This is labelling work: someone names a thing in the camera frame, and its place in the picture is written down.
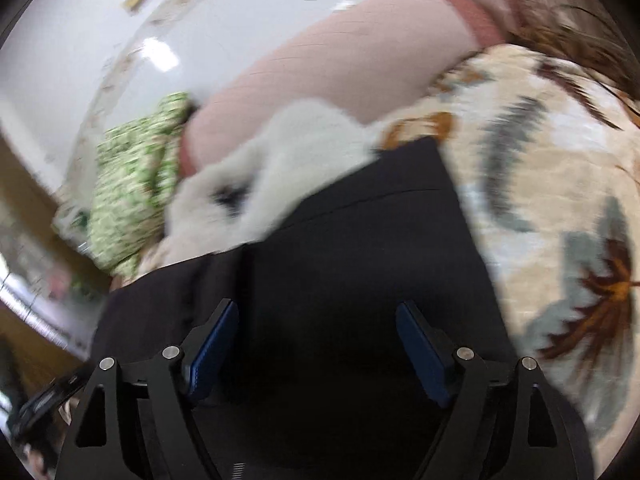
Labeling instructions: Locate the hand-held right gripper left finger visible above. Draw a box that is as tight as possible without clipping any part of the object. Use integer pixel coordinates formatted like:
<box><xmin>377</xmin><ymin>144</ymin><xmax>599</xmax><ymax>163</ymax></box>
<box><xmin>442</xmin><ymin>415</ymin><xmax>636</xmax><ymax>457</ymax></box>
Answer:
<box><xmin>54</xmin><ymin>299</ymin><xmax>241</xmax><ymax>480</ymax></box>

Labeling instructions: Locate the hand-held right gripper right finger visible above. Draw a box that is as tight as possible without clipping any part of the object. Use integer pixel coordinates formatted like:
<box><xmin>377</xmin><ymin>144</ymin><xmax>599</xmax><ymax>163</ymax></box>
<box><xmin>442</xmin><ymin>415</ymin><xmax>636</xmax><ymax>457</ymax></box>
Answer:
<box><xmin>395</xmin><ymin>301</ymin><xmax>596</xmax><ymax>480</ymax></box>

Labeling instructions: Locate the black garment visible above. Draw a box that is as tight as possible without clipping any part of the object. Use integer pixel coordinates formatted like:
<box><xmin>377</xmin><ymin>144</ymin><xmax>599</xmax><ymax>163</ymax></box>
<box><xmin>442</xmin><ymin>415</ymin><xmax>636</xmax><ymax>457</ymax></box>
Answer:
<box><xmin>90</xmin><ymin>137</ymin><xmax>516</xmax><ymax>480</ymax></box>

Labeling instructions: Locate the green checked cloth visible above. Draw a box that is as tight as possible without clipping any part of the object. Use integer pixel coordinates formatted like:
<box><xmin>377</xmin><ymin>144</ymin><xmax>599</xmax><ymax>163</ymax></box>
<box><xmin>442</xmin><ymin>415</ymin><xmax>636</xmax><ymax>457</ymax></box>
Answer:
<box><xmin>52</xmin><ymin>91</ymin><xmax>196</xmax><ymax>278</ymax></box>

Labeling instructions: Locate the leaf print blanket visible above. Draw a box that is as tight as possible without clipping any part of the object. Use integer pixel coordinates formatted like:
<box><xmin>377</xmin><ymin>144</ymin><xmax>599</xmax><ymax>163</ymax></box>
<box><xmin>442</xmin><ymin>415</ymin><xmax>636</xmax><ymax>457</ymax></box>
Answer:
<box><xmin>375</xmin><ymin>42</ymin><xmax>640</xmax><ymax>461</ymax></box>

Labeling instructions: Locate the pink quilted pillow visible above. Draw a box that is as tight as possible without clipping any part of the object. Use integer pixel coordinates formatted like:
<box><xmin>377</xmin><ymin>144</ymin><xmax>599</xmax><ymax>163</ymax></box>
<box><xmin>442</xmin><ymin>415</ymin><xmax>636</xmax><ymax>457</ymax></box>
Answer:
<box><xmin>180</xmin><ymin>0</ymin><xmax>506</xmax><ymax>176</ymax></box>

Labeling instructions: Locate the brown fringed striped cloth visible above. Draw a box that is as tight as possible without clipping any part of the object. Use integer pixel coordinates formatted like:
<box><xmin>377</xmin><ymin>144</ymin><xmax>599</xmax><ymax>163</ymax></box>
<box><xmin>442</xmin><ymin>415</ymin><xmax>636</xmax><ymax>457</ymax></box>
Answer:
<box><xmin>500</xmin><ymin>0</ymin><xmax>640</xmax><ymax>128</ymax></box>

